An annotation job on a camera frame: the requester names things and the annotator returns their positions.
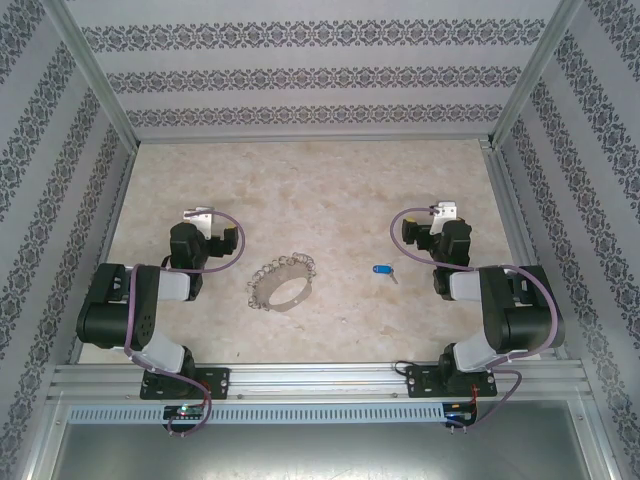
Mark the key with blue tag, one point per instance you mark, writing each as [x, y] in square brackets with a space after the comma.
[382, 269]

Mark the metal band with split rings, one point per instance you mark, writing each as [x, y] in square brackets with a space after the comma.
[274, 299]

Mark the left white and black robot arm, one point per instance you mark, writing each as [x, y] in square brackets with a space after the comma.
[170, 285]

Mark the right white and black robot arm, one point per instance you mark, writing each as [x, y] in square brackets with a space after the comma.
[525, 320]

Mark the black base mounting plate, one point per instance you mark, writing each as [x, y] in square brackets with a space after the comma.
[217, 382]
[420, 382]

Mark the small circuit board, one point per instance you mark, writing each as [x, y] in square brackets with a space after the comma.
[457, 414]
[185, 411]

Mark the grey metal sheet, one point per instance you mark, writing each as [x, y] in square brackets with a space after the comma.
[320, 455]

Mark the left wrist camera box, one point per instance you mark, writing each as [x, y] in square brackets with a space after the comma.
[200, 217]

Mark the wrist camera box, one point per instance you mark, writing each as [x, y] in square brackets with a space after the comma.
[445, 210]
[200, 217]

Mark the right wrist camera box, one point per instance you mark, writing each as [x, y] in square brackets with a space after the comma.
[445, 210]

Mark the aluminium frame rail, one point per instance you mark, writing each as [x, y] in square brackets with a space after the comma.
[310, 139]

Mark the wide aluminium base rail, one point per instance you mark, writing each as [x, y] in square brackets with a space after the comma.
[320, 382]

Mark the aluminium frame post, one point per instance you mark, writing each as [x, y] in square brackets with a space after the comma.
[90, 65]
[537, 65]

